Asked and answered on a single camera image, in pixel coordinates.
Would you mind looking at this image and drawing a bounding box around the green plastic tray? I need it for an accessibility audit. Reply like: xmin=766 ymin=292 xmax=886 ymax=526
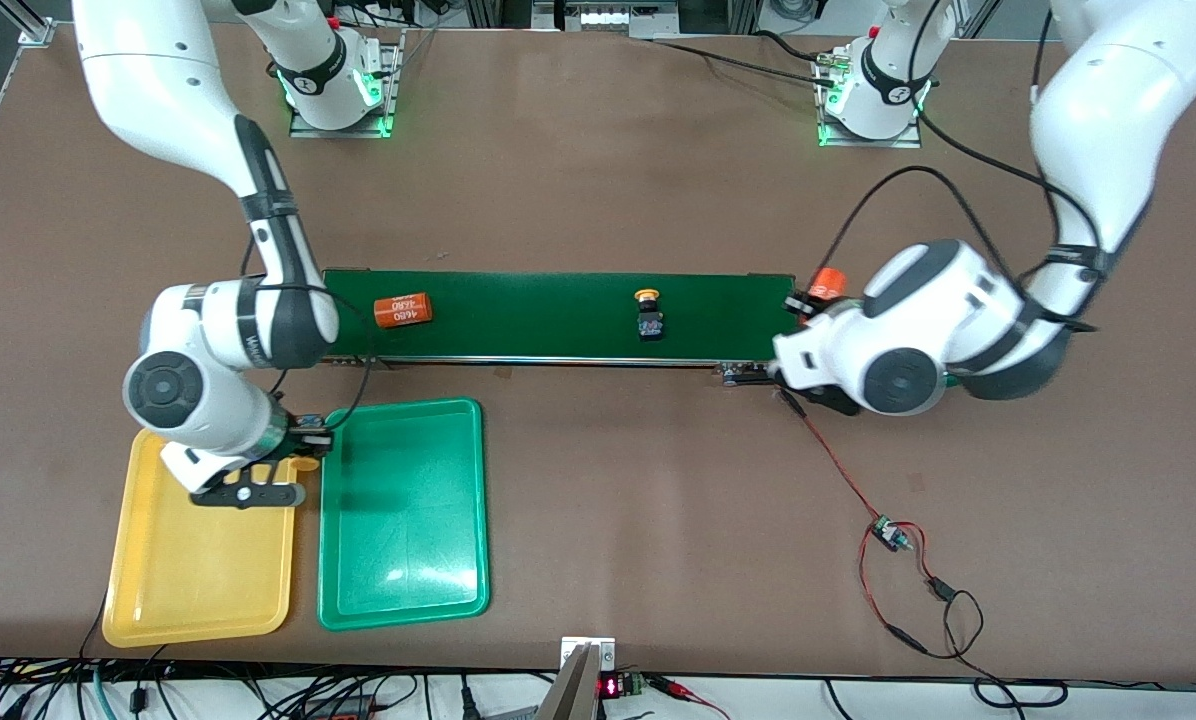
xmin=317 ymin=397 xmax=491 ymax=632

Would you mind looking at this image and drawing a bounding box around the yellow plastic tray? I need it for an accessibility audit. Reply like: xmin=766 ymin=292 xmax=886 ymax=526
xmin=102 ymin=412 xmax=301 ymax=649

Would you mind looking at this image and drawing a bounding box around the green conveyor belt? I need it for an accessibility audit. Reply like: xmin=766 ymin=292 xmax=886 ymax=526
xmin=307 ymin=268 xmax=806 ymax=387

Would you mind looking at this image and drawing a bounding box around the silver control box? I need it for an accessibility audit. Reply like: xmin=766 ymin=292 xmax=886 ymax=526
xmin=533 ymin=0 xmax=759 ymax=41

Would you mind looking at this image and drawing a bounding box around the silver metal clamp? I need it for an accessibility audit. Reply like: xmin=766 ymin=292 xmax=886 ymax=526
xmin=536 ymin=636 xmax=617 ymax=720

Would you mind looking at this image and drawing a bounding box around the red clip lead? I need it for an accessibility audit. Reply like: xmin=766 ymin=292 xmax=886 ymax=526
xmin=648 ymin=675 xmax=731 ymax=720

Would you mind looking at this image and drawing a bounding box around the red black wire module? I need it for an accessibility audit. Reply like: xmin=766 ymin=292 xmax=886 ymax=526
xmin=783 ymin=390 xmax=934 ymax=656

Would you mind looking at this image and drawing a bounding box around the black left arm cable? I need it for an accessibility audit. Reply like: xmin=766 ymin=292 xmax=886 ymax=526
xmin=818 ymin=0 xmax=1109 ymax=331

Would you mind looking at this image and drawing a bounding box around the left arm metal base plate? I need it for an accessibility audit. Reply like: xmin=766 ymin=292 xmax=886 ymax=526
xmin=816 ymin=45 xmax=925 ymax=150

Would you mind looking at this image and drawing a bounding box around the black base cable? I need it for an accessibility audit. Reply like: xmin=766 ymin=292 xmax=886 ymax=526
xmin=648 ymin=30 xmax=844 ymax=89

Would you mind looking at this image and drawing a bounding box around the black cable bundle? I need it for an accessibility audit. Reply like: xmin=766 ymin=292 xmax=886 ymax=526
xmin=0 ymin=655 xmax=559 ymax=720

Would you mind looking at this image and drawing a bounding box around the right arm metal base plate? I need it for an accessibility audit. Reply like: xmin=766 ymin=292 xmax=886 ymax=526
xmin=288 ymin=30 xmax=405 ymax=139

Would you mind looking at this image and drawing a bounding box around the black looped cable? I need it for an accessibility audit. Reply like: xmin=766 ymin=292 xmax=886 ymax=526
xmin=923 ymin=575 xmax=1071 ymax=711

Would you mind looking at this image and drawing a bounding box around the aluminium profile bracket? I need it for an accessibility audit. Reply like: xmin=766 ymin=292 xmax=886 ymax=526
xmin=0 ymin=0 xmax=55 ymax=47

